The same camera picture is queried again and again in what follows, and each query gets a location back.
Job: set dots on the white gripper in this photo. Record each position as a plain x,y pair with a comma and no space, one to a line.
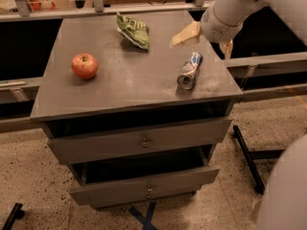
215,26

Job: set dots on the silver blue redbull can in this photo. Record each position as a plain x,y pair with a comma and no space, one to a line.
189,71

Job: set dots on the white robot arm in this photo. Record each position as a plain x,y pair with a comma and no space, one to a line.
284,202

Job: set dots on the green jalapeno chip bag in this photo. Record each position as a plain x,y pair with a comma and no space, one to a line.
134,30

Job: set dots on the grey drawer cabinet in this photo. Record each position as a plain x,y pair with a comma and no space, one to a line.
131,89

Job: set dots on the black metal stand leg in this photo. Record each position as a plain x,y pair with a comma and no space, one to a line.
252,155

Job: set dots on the red apple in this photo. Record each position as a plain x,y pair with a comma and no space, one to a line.
84,66

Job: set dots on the lower grey drawer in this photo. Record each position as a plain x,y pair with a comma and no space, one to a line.
105,194

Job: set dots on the grey drawer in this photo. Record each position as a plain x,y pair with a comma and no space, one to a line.
105,194
101,145

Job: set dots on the upper grey drawer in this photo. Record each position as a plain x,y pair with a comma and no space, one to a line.
101,145

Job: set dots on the grey metal railing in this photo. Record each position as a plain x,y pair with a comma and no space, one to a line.
22,10

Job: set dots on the blue tape cross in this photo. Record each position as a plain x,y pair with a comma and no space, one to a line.
146,221

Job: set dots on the black leg bottom left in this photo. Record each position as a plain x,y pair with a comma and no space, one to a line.
16,213

